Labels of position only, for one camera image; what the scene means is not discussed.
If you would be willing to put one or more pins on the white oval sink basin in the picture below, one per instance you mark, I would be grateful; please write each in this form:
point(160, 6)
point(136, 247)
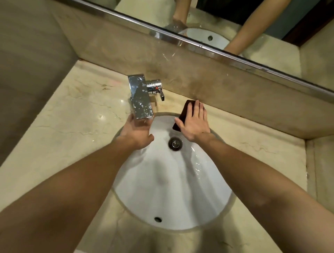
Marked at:
point(172, 192)

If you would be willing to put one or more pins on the wall mirror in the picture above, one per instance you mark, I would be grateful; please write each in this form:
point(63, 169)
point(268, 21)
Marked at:
point(261, 23)

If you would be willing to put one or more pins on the person's left hand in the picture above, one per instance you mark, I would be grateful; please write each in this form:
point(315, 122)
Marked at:
point(135, 134)

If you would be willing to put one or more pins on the chrome sink drain plug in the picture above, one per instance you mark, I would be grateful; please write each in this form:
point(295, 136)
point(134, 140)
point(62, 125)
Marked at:
point(175, 143)

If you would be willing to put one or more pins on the person's right middle finger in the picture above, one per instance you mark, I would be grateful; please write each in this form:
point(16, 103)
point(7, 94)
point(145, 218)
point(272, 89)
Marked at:
point(200, 112)

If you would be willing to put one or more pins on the dark brown cleaning sponge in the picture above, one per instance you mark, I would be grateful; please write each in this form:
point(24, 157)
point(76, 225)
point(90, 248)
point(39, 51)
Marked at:
point(182, 117)

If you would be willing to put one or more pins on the chrome square faucet spout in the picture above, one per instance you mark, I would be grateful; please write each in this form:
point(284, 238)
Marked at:
point(139, 99)

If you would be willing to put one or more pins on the person's right hand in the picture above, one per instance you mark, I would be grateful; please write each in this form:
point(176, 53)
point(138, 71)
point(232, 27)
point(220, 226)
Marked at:
point(195, 127)

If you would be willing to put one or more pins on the person's left forearm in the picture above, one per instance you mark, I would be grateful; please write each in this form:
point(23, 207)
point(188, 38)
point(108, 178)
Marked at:
point(65, 198)

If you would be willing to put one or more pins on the person's right forearm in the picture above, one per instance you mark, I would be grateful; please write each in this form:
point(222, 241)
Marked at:
point(266, 187)

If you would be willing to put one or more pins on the person's left thumb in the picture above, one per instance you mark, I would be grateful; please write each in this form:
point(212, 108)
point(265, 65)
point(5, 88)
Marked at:
point(150, 138)

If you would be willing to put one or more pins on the person's right little finger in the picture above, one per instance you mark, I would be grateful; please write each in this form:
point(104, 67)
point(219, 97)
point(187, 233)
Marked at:
point(208, 127)

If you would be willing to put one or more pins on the chrome mirror frame strip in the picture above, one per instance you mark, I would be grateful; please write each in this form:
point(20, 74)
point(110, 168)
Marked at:
point(198, 45)

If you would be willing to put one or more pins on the person's right thumb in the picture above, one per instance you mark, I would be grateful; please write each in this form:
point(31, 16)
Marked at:
point(180, 124)

